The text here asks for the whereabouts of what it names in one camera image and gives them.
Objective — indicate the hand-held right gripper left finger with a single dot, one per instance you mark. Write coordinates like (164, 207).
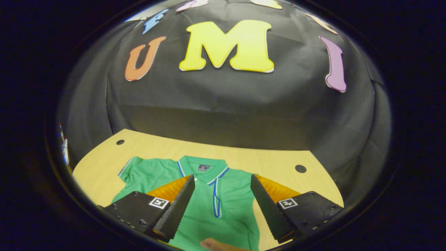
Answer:
(177, 212)

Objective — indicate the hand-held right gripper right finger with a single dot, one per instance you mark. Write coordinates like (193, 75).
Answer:
(268, 209)

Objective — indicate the green T-shirt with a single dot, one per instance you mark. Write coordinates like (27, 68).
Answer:
(230, 188)

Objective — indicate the black backdrop cloth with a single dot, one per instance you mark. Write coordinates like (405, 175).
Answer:
(223, 104)

